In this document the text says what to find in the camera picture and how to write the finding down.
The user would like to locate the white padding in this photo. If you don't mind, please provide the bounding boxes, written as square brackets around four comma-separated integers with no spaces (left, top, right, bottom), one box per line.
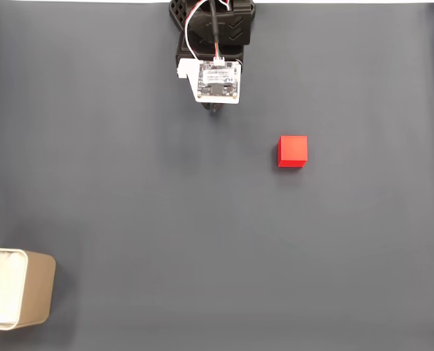
[0,250,25,325]

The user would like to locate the black camera cable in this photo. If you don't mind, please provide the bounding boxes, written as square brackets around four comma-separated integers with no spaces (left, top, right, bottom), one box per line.
[208,0,221,61]

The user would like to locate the beige box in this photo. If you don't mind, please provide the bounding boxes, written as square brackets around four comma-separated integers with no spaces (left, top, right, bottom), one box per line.
[0,247,57,332]

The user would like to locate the grey table mat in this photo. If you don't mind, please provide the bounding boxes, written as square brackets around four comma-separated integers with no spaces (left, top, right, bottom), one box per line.
[0,2,434,351]

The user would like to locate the camera board on white mount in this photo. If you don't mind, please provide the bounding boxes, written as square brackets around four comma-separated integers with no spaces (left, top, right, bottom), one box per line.
[177,57,243,106]

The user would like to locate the red cube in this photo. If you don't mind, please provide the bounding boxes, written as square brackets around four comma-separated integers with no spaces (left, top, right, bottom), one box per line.
[277,135,309,169]

